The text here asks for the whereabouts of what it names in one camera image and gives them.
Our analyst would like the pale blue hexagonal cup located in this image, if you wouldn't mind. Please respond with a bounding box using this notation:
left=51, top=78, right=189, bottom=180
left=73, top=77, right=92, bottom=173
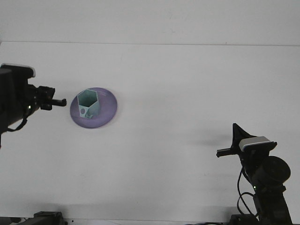
left=77, top=89, right=102, bottom=120

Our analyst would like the pale purple round plate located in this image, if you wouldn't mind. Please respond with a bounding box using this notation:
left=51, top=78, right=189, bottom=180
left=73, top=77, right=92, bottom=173
left=69, top=87, right=118, bottom=130

